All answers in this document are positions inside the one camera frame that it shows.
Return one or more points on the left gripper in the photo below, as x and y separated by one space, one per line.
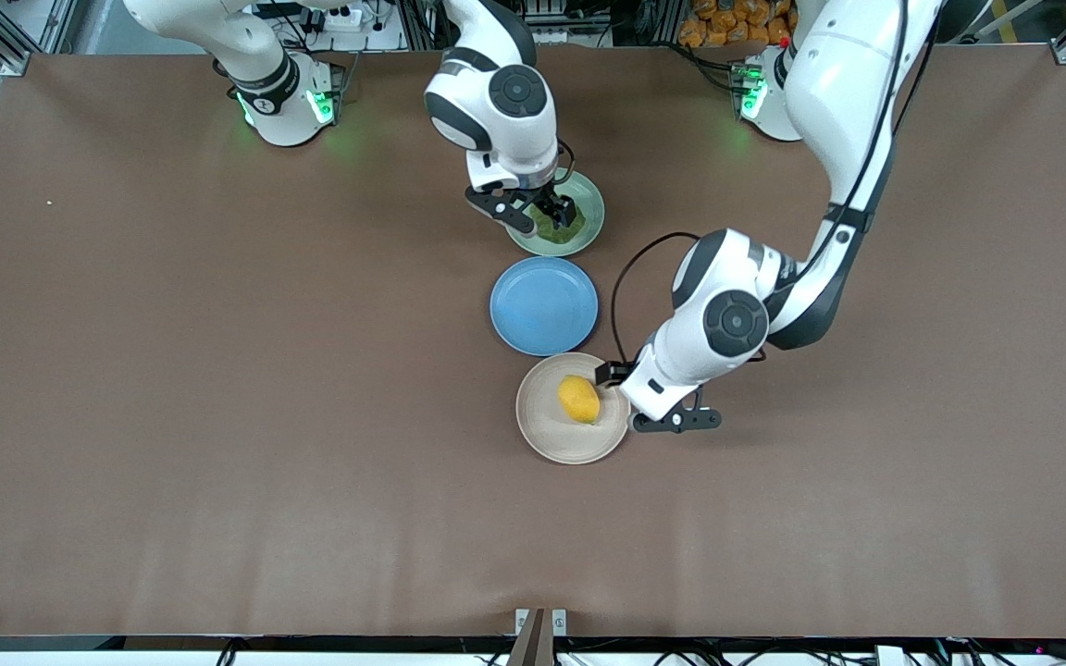
609 374

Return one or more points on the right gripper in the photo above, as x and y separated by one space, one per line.
553 203

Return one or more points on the green lettuce leaf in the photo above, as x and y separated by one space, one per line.
561 233

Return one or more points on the yellow lemon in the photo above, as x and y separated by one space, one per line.
579 400

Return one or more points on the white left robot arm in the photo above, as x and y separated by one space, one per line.
848 111

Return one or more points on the pale green plate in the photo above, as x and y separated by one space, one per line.
588 217

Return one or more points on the beige plate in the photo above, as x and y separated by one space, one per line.
551 435

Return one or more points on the blue plate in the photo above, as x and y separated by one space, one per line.
542 305

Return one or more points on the bag of orange fruit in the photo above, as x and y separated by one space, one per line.
727 23

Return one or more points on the white power strip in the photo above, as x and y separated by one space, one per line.
343 17

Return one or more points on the metal table edge bracket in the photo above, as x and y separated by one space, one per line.
540 638

